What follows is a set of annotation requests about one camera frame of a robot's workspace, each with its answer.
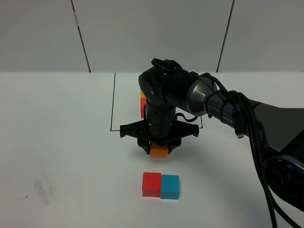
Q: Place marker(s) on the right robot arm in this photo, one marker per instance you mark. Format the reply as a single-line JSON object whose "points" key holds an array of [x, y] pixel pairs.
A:
{"points": [[279, 132]]}

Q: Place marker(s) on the blue wooden cube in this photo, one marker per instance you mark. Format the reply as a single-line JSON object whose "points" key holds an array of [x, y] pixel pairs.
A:
{"points": [[170, 187]]}

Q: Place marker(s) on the red wooden cube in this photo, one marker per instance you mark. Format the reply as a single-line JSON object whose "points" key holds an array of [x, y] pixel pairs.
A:
{"points": [[151, 185]]}

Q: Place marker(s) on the orange wooden cube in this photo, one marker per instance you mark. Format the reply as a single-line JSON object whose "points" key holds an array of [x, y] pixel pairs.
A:
{"points": [[158, 151]]}

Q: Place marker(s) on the red template cube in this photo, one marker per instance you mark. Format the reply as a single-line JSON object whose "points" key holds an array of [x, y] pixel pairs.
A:
{"points": [[142, 106]]}

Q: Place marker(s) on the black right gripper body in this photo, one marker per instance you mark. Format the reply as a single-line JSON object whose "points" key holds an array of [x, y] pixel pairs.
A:
{"points": [[159, 126]]}

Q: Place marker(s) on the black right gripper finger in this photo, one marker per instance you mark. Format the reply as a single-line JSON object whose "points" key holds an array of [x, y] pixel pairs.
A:
{"points": [[144, 145], [173, 144]]}

